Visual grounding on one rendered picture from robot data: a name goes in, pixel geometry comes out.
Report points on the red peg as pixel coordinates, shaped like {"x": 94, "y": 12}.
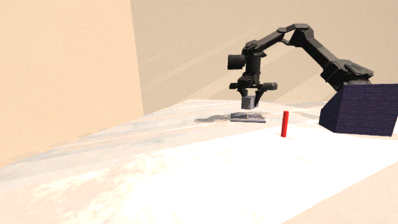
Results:
{"x": 285, "y": 123}

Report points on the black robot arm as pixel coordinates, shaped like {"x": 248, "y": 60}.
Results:
{"x": 336, "y": 72}

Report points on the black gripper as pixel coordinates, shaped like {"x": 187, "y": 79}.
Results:
{"x": 261, "y": 88}

